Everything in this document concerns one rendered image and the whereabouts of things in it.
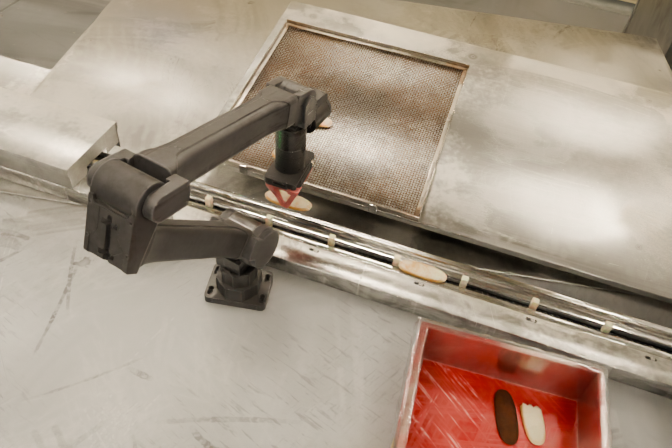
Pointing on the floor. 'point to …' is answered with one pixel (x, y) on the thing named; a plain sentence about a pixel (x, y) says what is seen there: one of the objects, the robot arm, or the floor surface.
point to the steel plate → (188, 77)
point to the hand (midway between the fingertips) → (288, 197)
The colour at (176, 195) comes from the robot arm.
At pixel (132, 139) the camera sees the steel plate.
